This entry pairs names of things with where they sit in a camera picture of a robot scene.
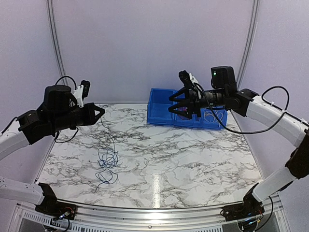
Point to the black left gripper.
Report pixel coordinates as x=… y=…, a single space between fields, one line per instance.
x=90 y=119

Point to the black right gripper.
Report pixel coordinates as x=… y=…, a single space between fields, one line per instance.
x=191 y=98

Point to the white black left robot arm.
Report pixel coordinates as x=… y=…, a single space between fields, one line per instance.
x=62 y=108

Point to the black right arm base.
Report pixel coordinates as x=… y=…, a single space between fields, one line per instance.
x=248 y=208

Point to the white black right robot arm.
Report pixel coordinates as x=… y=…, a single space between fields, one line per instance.
x=247 y=103

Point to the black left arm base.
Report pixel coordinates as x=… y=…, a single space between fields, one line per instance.
x=52 y=206

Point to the blue plastic bin left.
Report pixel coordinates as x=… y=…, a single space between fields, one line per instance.
x=157 y=108

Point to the blue plastic bin right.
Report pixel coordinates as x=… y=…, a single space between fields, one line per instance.
x=209 y=121

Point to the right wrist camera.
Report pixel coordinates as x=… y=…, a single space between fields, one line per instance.
x=188 y=79

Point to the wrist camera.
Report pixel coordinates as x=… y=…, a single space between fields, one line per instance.
x=188 y=79
x=81 y=92

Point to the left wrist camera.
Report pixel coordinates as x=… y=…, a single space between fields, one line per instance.
x=81 y=92

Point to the aluminium front rail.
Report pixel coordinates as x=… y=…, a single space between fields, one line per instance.
x=95 y=218

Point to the aluminium frame post left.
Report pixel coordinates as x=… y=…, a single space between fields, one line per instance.
x=56 y=45

